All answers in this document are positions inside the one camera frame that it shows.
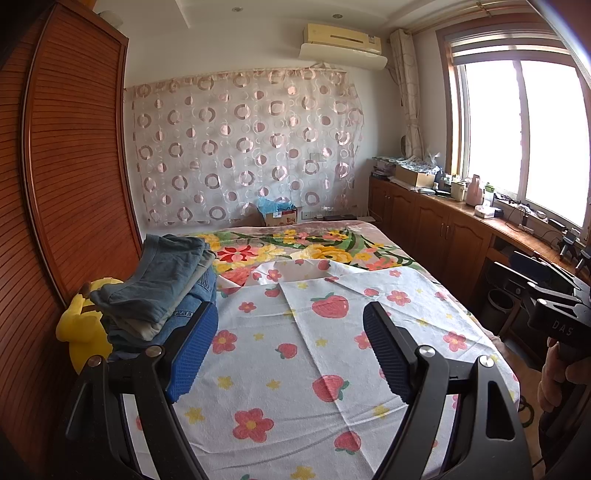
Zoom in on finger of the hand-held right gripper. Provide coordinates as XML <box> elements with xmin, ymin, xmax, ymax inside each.
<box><xmin>510</xmin><ymin>251</ymin><xmax>581</xmax><ymax>292</ymax></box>
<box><xmin>523</xmin><ymin>282</ymin><xmax>583</xmax><ymax>308</ymax></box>

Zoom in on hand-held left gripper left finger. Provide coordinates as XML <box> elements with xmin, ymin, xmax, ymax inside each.
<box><xmin>60</xmin><ymin>301</ymin><xmax>219</xmax><ymax>480</ymax></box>

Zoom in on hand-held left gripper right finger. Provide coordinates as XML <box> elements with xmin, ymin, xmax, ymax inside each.
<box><xmin>362</xmin><ymin>301</ymin><xmax>534</xmax><ymax>480</ymax></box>

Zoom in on teal pants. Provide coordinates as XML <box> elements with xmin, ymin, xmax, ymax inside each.
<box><xmin>90</xmin><ymin>234</ymin><xmax>217</xmax><ymax>326</ymax></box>

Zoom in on person's right hand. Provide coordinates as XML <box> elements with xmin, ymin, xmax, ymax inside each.
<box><xmin>538</xmin><ymin>342</ymin><xmax>591</xmax><ymax>415</ymax></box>

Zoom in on dark trash bin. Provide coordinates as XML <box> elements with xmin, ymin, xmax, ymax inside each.
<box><xmin>485</xmin><ymin>288</ymin><xmax>516</xmax><ymax>336</ymax></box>

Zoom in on stack of folded jeans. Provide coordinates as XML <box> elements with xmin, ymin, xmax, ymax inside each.
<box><xmin>108</xmin><ymin>249</ymin><xmax>217</xmax><ymax>343</ymax></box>

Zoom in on strawberry print blanket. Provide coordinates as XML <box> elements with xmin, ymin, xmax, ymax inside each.
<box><xmin>117</xmin><ymin>258</ymin><xmax>520</xmax><ymax>480</ymax></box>

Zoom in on pink bottle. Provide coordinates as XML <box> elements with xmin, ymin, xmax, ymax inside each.
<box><xmin>467</xmin><ymin>174</ymin><xmax>484</xmax><ymax>208</ymax></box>

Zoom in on wooden cabinet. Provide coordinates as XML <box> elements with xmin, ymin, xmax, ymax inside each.
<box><xmin>367</xmin><ymin>178</ymin><xmax>591</xmax><ymax>365</ymax></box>

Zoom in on yellow plush toy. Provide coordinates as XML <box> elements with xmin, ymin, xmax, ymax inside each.
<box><xmin>56</xmin><ymin>277</ymin><xmax>123</xmax><ymax>374</ymax></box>

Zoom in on floral blanket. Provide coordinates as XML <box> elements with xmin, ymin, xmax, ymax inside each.
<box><xmin>182</xmin><ymin>220</ymin><xmax>504</xmax><ymax>342</ymax></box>

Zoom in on window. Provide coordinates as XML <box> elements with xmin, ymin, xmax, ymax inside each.
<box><xmin>438</xmin><ymin>18</ymin><xmax>591</xmax><ymax>232</ymax></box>

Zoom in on plain cardboard box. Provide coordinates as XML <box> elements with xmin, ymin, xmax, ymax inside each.
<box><xmin>394</xmin><ymin>164</ymin><xmax>437</xmax><ymax>188</ymax></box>

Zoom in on patterned plastic bags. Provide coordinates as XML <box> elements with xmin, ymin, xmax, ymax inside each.
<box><xmin>397</xmin><ymin>154</ymin><xmax>444</xmax><ymax>174</ymax></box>

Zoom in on stack of books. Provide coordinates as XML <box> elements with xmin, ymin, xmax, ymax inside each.
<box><xmin>372</xmin><ymin>157</ymin><xmax>398</xmax><ymax>181</ymax></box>

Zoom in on beige window curtain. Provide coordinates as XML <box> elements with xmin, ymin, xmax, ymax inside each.
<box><xmin>390</xmin><ymin>28</ymin><xmax>426</xmax><ymax>160</ymax></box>

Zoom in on circle pattern curtain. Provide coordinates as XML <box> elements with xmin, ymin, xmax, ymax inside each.
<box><xmin>124</xmin><ymin>67</ymin><xmax>365</xmax><ymax>227</ymax></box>

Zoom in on grey window blind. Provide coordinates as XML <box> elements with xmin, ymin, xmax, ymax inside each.
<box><xmin>449</xmin><ymin>27</ymin><xmax>578</xmax><ymax>59</ymax></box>

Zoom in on wooden slatted wardrobe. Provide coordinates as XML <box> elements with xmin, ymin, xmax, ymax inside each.
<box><xmin>0</xmin><ymin>0</ymin><xmax>144</xmax><ymax>480</ymax></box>

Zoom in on cream air conditioner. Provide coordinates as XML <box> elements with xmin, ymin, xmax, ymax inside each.
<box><xmin>302</xmin><ymin>22</ymin><xmax>383</xmax><ymax>52</ymax></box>

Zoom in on wall air conditioner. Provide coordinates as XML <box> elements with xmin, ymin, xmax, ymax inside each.
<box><xmin>298</xmin><ymin>42</ymin><xmax>387</xmax><ymax>71</ymax></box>

